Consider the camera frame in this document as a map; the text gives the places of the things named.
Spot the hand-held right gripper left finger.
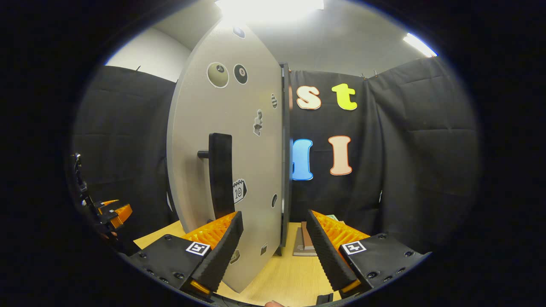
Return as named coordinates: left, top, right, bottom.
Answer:
left=127, top=211, right=244, bottom=299

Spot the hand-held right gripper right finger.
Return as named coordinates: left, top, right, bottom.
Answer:
left=305, top=209, right=431, bottom=299

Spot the dark grey cabinet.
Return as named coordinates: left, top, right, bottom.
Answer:
left=279, top=63, right=293, bottom=257

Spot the grey cabinet door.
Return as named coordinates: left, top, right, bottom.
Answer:
left=166, top=19, right=285, bottom=294

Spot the brown book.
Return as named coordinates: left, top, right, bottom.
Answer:
left=300, top=221, right=317, bottom=252

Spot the black backdrop cloth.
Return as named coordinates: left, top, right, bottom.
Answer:
left=70, top=57, right=481, bottom=257

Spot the small ceiling light panel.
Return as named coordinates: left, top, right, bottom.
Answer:
left=403, top=32, right=439, bottom=58

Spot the large ceiling light panel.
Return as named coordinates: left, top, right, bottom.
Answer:
left=215, top=0, right=325, bottom=23

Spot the black cabinet door handle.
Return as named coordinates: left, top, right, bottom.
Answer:
left=197, top=133, right=235, bottom=220

